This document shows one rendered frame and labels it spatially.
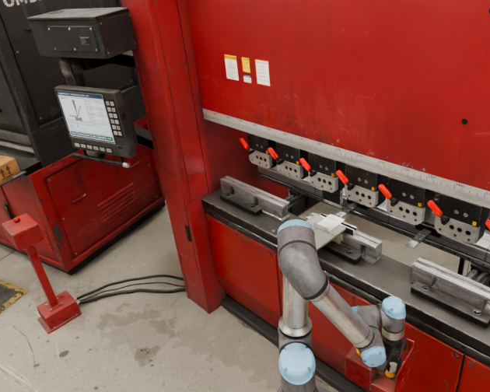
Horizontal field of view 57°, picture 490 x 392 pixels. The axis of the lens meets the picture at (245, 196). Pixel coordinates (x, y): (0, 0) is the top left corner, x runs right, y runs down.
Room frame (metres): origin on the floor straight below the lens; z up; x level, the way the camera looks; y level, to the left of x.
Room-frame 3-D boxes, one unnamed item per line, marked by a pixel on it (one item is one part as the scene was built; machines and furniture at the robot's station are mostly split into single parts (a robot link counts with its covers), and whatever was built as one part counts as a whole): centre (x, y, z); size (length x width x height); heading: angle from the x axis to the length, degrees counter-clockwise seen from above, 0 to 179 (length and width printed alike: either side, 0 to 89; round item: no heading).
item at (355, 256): (1.68, -0.38, 0.89); 0.30 x 0.05 x 0.03; 40
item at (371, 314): (1.08, -0.35, 1.03); 0.11 x 0.11 x 0.08; 84
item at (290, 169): (1.92, -0.25, 1.26); 0.15 x 0.09 x 0.17; 40
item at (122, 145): (2.35, 0.73, 1.42); 0.45 x 0.12 x 0.36; 57
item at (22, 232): (2.40, 1.41, 0.41); 0.25 x 0.20 x 0.83; 130
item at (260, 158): (2.08, -0.12, 1.26); 0.15 x 0.09 x 0.17; 40
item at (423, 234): (1.56, -0.76, 1.01); 0.26 x 0.12 x 0.05; 130
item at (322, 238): (1.66, -0.28, 1.00); 0.26 x 0.18 x 0.01; 130
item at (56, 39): (2.45, 0.73, 1.53); 0.51 x 0.25 x 0.85; 57
